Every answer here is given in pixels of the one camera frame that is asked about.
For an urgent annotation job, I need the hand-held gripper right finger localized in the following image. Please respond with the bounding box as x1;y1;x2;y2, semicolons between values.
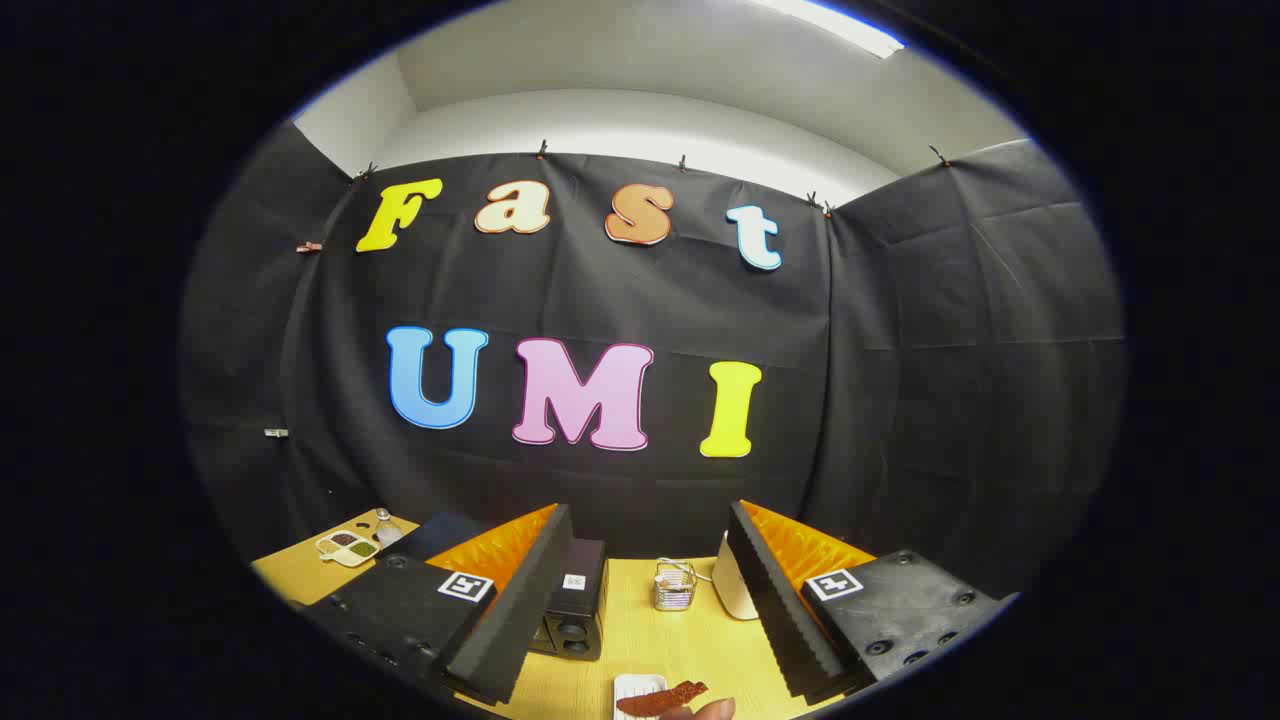
726;499;1011;703

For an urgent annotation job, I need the black toaster oven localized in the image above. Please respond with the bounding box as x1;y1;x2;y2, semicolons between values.
380;512;609;663

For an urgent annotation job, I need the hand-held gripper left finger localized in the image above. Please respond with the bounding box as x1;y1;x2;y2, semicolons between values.
300;503;575;706

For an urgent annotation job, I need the brown meat slice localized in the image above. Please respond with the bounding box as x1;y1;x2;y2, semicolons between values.
617;681;709;717

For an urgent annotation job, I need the sectioned plate with spices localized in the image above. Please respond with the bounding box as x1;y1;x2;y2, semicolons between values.
315;530;381;568

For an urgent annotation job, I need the white ribbed tray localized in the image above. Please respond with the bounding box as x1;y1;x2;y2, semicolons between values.
612;673;669;720

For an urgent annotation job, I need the wire mesh basket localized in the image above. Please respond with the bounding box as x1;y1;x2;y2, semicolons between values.
654;559;698;612

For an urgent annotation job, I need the white slot toaster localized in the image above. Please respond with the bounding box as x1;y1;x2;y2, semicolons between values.
711;531;761;621

